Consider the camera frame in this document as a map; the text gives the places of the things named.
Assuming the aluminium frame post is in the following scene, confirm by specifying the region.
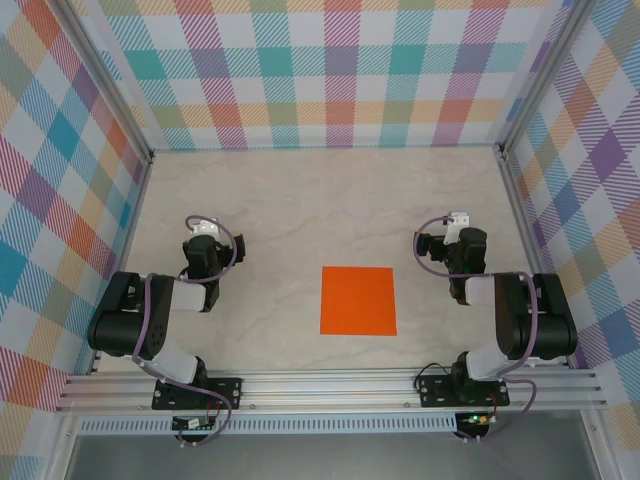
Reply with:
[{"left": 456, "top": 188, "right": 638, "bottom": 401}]
[
  {"left": 49, "top": 0, "right": 156, "bottom": 166},
  {"left": 498, "top": 0, "right": 596, "bottom": 157}
]

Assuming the orange paper sheet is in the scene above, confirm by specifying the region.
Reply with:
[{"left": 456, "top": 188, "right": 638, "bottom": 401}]
[{"left": 319, "top": 266, "right": 399, "bottom": 336}]

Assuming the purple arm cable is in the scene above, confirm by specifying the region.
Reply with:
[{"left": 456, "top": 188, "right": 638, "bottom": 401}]
[
  {"left": 412, "top": 213, "right": 539, "bottom": 444},
  {"left": 132, "top": 214, "right": 239, "bottom": 449}
]

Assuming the grey metal panel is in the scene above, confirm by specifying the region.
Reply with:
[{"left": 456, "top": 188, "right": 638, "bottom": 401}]
[{"left": 64, "top": 432, "right": 601, "bottom": 480}]

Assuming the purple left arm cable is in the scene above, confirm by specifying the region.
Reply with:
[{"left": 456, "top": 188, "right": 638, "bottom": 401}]
[{"left": 132, "top": 214, "right": 239, "bottom": 449}]

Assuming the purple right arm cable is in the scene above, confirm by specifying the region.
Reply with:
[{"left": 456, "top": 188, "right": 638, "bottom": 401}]
[{"left": 412, "top": 213, "right": 539, "bottom": 444}]

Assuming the aluminium side floor beam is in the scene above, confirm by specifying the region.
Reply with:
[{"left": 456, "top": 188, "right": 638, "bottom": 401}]
[
  {"left": 492, "top": 143, "right": 572, "bottom": 370},
  {"left": 87, "top": 152, "right": 156, "bottom": 376}
]

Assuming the long aluminium base rail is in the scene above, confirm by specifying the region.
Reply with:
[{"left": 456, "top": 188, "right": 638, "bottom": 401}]
[{"left": 54, "top": 368, "right": 609, "bottom": 414}]

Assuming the perforated white cable duct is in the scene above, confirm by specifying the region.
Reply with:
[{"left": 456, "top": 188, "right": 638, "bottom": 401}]
[{"left": 77, "top": 413, "right": 459, "bottom": 435}]

